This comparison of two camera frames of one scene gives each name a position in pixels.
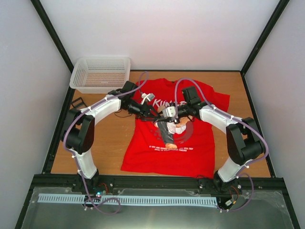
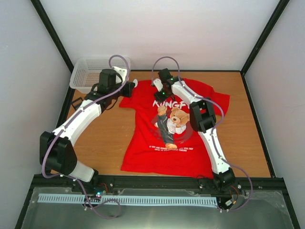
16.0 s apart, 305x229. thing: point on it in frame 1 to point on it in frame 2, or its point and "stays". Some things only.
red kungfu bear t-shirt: [185, 148] stays
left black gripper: [145, 111] to [129, 86]
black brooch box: [78, 103] stays
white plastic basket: [100, 75] stays
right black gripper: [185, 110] to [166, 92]
